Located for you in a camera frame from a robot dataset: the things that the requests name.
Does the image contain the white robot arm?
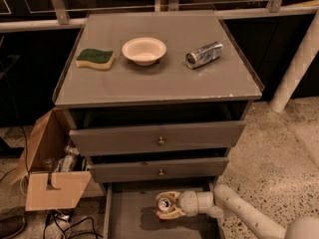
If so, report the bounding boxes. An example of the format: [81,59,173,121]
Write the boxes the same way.
[156,184,319,239]

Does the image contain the brown cardboard box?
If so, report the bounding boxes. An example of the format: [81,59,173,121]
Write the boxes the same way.
[10,109,104,211]

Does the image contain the red coke can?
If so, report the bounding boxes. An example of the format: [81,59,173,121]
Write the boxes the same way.
[157,197,172,213]

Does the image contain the metal window railing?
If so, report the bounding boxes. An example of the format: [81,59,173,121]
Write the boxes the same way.
[0,0,319,33]

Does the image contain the grey middle drawer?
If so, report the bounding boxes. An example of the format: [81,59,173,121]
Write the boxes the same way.
[89,157,229,183]

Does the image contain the grey drawer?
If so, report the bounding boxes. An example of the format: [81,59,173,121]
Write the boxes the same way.
[104,178,225,239]
[70,120,245,156]
[89,157,229,183]

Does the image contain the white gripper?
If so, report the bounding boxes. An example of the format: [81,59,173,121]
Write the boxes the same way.
[156,191,223,220]

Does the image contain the grey bottom drawer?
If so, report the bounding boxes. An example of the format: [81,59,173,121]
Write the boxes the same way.
[104,178,225,239]

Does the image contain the grey drawer cabinet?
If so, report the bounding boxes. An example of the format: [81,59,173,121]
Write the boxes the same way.
[52,11,265,239]

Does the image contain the white diagonal pole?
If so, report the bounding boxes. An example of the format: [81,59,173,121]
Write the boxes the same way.
[269,12,319,113]

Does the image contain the green yellow sponge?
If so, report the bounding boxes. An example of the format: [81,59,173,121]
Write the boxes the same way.
[76,49,115,70]

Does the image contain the white paper bowl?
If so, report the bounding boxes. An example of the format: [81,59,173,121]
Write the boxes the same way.
[122,37,166,66]

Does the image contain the grey top drawer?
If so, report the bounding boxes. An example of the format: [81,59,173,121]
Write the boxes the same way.
[70,120,245,156]

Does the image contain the plastic bottles in box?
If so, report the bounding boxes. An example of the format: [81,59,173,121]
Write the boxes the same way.
[43,144,87,172]

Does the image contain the silver blue soda can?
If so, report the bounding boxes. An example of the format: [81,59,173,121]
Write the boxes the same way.
[185,42,223,69]

